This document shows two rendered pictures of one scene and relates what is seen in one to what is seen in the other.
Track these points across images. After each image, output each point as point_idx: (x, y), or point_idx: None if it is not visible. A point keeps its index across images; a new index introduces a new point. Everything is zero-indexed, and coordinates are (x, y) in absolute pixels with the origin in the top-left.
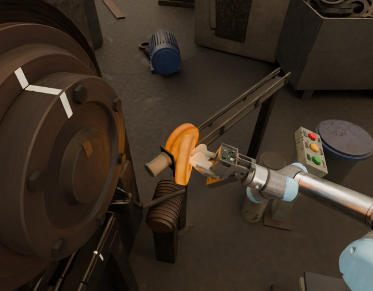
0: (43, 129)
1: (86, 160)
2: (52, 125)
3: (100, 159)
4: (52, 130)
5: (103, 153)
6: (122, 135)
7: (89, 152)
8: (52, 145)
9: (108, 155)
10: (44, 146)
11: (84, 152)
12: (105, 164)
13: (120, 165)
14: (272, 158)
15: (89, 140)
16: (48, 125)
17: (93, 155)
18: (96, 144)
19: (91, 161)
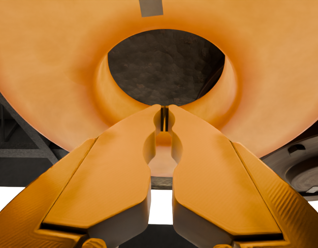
0: (314, 200)
1: None
2: (309, 199)
3: (316, 178)
4: (312, 198)
5: (309, 178)
6: (268, 162)
7: (316, 187)
8: None
9: (307, 173)
10: None
11: None
12: None
13: (304, 141)
14: None
15: (307, 191)
16: (311, 200)
17: (316, 183)
18: (306, 185)
19: None
